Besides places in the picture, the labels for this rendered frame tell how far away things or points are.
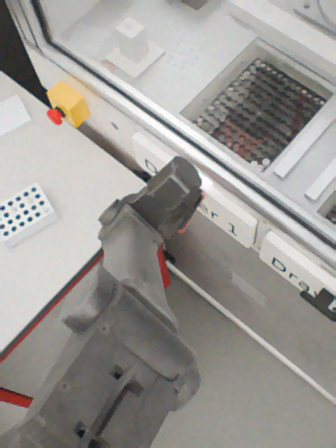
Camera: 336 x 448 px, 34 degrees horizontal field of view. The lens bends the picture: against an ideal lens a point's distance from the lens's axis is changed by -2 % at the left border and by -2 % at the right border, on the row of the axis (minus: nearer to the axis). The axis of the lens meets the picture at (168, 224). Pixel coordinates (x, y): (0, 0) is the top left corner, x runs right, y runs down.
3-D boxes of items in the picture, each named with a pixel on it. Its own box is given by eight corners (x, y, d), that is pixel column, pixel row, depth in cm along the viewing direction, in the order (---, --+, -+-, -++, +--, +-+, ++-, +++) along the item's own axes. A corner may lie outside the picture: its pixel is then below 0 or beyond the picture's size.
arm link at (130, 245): (47, 336, 38) (158, 429, 40) (103, 279, 38) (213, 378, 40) (89, 218, 81) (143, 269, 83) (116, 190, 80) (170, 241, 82)
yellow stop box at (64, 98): (74, 131, 118) (66, 112, 111) (51, 113, 120) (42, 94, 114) (91, 115, 119) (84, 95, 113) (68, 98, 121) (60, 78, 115)
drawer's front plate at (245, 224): (248, 249, 107) (251, 227, 97) (137, 164, 116) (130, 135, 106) (254, 242, 107) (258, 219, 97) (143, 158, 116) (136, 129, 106)
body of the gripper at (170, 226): (205, 190, 90) (184, 195, 84) (174, 239, 94) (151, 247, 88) (176, 167, 92) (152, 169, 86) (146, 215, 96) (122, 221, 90)
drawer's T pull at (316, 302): (333, 323, 92) (335, 321, 91) (298, 295, 95) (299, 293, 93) (346, 307, 93) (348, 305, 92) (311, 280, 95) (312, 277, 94)
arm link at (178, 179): (93, 224, 77) (138, 266, 79) (148, 173, 71) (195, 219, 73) (119, 188, 87) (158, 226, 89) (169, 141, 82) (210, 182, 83)
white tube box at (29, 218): (8, 248, 117) (2, 242, 114) (-8, 218, 120) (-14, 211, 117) (59, 218, 119) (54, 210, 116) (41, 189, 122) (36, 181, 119)
